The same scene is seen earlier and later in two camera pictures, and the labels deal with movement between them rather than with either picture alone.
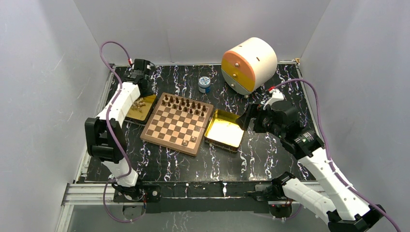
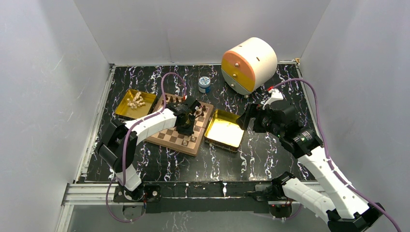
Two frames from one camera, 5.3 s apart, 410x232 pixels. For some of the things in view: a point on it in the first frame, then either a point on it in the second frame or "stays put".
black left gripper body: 149,91 -> 191,120
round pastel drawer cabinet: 249,66 stays put
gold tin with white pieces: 140,110 stays put
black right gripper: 253,110 stays put
